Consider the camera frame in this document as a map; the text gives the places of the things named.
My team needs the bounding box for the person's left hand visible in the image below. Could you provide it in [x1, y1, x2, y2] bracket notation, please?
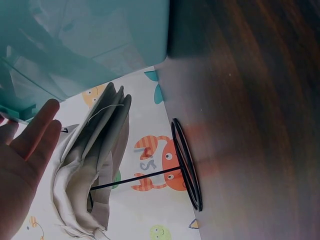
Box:
[0, 98, 63, 240]

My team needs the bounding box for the beige cloth bag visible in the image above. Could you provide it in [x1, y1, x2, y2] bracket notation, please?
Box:
[50, 82, 133, 240]

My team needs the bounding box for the teal plastic storage box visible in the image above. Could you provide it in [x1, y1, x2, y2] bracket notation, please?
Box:
[0, 0, 171, 125]

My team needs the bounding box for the black wire stand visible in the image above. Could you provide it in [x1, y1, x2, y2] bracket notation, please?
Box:
[87, 117, 204, 213]

